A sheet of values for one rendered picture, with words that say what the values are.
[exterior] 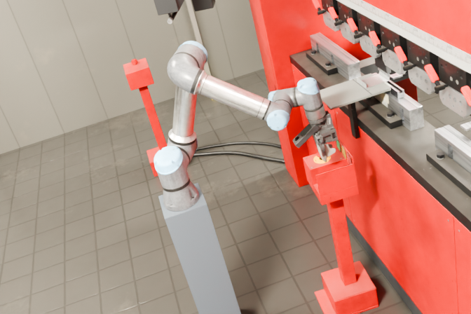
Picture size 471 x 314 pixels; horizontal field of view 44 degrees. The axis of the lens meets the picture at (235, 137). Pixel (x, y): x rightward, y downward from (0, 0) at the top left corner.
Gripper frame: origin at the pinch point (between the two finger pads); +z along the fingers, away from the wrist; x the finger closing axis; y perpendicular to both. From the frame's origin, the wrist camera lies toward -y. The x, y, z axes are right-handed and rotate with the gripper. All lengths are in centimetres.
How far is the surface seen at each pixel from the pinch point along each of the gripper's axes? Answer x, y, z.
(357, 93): 15.2, 23.7, -14.2
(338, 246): 2.1, -4.1, 47.4
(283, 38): 104, 16, -13
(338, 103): 11.8, 14.3, -15.0
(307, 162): 10.5, -4.9, 5.4
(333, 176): -4.9, 1.4, 5.8
